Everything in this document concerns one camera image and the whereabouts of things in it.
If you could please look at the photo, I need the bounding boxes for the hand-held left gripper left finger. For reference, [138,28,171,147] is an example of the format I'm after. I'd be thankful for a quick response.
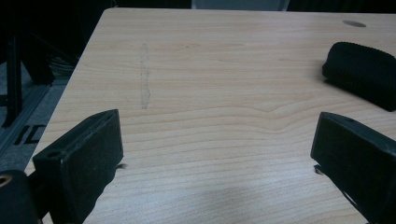
[32,108,124,224]

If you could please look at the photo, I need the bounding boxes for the metal floor rail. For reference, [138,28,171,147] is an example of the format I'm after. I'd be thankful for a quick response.
[0,83,50,157]

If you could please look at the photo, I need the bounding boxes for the black cloth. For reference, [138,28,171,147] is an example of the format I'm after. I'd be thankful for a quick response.
[321,41,396,112]

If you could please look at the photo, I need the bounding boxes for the black metal stand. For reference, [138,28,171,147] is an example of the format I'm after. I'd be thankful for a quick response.
[1,34,24,129]

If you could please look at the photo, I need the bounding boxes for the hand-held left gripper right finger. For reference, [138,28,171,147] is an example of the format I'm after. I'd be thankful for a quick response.
[310,111,396,224]

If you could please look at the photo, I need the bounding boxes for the coiled floor cables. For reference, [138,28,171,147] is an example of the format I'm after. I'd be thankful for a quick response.
[49,55,78,76]

